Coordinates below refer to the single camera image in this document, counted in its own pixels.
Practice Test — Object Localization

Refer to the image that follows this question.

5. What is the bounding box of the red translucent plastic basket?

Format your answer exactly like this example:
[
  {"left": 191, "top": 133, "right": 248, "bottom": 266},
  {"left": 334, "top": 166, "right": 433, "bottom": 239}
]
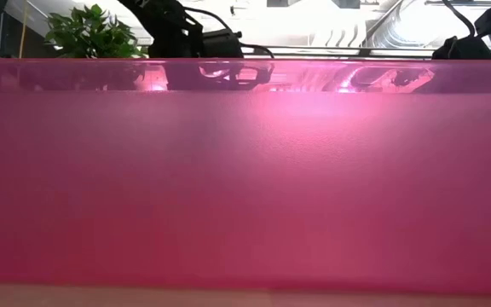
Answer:
[{"left": 0, "top": 58, "right": 491, "bottom": 296}]

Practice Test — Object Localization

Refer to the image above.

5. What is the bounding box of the yellow power cable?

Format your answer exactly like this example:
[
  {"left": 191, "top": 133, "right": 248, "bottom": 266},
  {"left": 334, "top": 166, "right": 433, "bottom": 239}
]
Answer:
[{"left": 18, "top": 0, "right": 30, "bottom": 59}]

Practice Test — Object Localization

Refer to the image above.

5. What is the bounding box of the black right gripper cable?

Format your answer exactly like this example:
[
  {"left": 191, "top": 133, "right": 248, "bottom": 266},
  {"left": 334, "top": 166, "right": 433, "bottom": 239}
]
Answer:
[{"left": 441, "top": 0, "right": 477, "bottom": 39}]

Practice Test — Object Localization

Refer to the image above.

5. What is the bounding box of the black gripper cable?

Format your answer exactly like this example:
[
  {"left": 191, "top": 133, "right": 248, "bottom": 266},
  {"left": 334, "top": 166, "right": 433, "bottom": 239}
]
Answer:
[
  {"left": 441, "top": 0, "right": 477, "bottom": 39},
  {"left": 181, "top": 4, "right": 275, "bottom": 60}
]

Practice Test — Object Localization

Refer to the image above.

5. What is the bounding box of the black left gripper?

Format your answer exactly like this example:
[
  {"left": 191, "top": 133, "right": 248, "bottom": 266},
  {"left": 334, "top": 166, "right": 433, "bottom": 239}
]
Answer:
[{"left": 202, "top": 29, "right": 245, "bottom": 60}]

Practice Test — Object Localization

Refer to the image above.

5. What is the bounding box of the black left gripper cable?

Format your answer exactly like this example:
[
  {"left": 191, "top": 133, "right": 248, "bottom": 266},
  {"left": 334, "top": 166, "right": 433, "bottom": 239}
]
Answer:
[{"left": 181, "top": 4, "right": 275, "bottom": 60}]

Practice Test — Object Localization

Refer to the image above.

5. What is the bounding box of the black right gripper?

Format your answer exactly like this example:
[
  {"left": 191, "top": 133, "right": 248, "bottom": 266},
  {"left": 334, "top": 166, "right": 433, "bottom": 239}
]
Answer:
[{"left": 431, "top": 36, "right": 491, "bottom": 60}]

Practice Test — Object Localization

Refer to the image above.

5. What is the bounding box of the green potted plant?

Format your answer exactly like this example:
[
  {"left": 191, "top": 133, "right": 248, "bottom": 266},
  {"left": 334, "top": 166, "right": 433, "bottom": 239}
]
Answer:
[{"left": 43, "top": 3, "right": 149, "bottom": 60}]

